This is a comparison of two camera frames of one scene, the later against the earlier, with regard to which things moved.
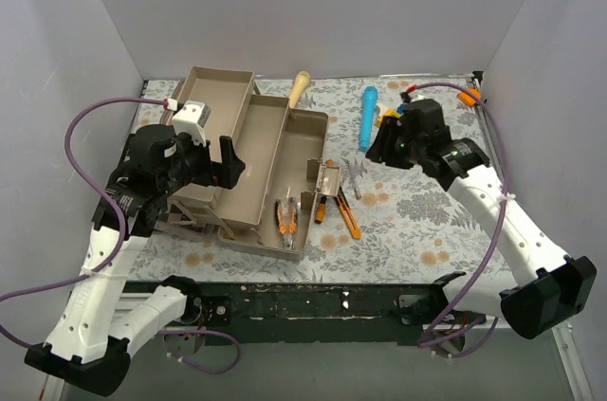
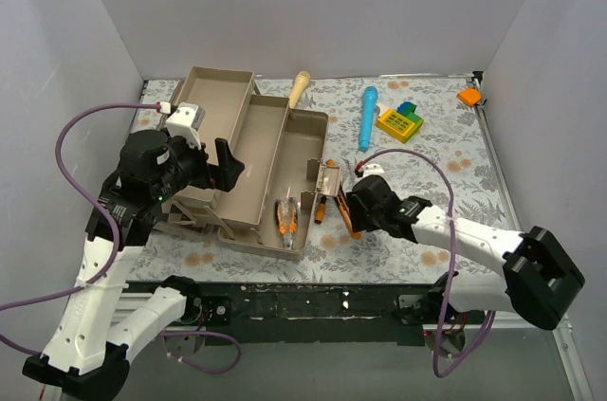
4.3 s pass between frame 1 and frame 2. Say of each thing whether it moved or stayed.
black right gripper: moved
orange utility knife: stayed
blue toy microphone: stayed
